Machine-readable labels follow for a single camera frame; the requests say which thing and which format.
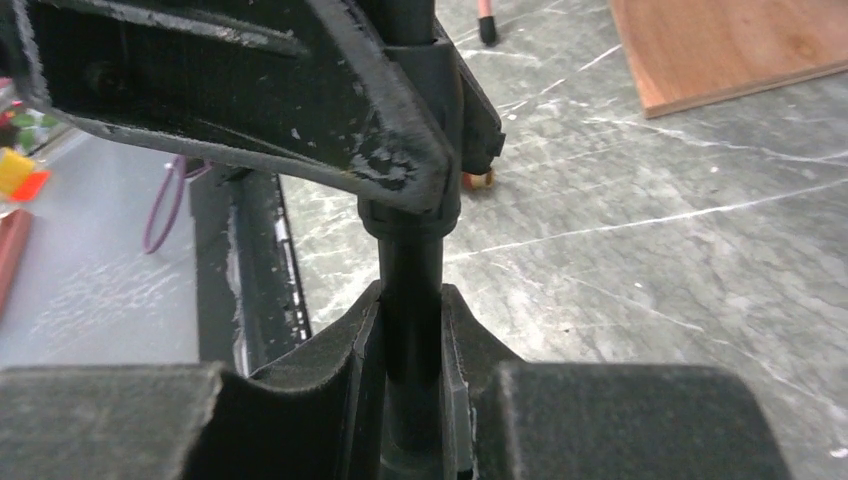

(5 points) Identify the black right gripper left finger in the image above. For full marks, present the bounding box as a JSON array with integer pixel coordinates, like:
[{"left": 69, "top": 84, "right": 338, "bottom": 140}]
[{"left": 1, "top": 284, "right": 385, "bottom": 479}]

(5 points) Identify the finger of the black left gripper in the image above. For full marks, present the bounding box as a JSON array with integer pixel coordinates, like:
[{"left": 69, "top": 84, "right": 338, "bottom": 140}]
[{"left": 1, "top": 1, "right": 457, "bottom": 213}]

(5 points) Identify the black round-base mic stand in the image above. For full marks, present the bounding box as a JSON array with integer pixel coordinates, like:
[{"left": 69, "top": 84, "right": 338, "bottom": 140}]
[{"left": 358, "top": 1, "right": 505, "bottom": 479}]

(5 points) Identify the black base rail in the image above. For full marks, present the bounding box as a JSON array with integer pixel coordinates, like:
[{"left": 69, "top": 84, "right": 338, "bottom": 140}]
[{"left": 189, "top": 165, "right": 312, "bottom": 376}]

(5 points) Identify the wooden board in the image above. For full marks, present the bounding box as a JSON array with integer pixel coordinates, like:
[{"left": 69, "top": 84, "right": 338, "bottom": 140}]
[{"left": 609, "top": 1, "right": 847, "bottom": 118}]

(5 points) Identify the pink music stand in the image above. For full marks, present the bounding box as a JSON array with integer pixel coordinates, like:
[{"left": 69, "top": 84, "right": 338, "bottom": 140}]
[{"left": 477, "top": 0, "right": 498, "bottom": 46}]

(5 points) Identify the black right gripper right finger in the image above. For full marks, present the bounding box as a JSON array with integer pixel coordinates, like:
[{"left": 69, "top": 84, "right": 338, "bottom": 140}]
[{"left": 442, "top": 284, "right": 791, "bottom": 479}]

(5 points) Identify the brown plastic faucet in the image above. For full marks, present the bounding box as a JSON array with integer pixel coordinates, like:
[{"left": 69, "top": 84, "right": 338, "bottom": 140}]
[{"left": 462, "top": 169, "right": 495, "bottom": 191}]

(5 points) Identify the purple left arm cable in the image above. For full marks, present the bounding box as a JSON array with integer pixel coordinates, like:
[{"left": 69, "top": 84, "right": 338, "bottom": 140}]
[{"left": 142, "top": 155, "right": 213, "bottom": 256}]

